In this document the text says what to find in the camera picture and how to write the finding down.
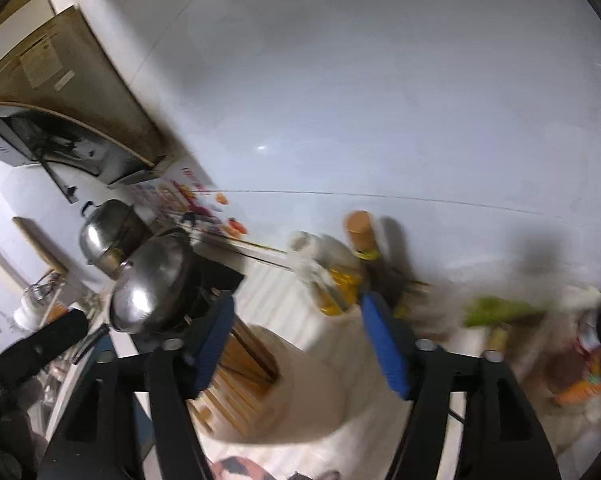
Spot steel pot with lid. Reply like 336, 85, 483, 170
78, 198, 152, 282

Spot steel wok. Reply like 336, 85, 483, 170
108, 231, 202, 334

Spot range hood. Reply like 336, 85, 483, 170
0, 5, 194, 207

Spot clear plastic organizer tray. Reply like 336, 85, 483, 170
480, 305, 601, 458

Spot orange and white seasoning bag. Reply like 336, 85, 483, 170
553, 347, 601, 407

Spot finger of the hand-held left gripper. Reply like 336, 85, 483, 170
0, 307, 90, 402

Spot black induction cooker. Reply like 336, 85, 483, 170
179, 255, 247, 332

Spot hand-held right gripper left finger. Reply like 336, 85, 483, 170
40, 292, 236, 480

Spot green capped item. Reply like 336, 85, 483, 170
462, 297, 547, 329

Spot oil dispenser bottle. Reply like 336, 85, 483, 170
287, 230, 369, 318

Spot wooden cutting board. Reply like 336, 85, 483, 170
12, 216, 71, 278

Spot yellow box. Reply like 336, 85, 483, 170
484, 324, 512, 362

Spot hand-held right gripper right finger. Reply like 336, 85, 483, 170
361, 292, 561, 480

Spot soy sauce bottle tan cap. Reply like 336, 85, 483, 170
344, 210, 432, 324

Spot beige cylindrical utensil holder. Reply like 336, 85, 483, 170
185, 305, 417, 447

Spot colourful wall stickers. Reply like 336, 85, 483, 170
129, 164, 250, 239

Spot cat print striped tablecloth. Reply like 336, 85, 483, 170
130, 255, 601, 480

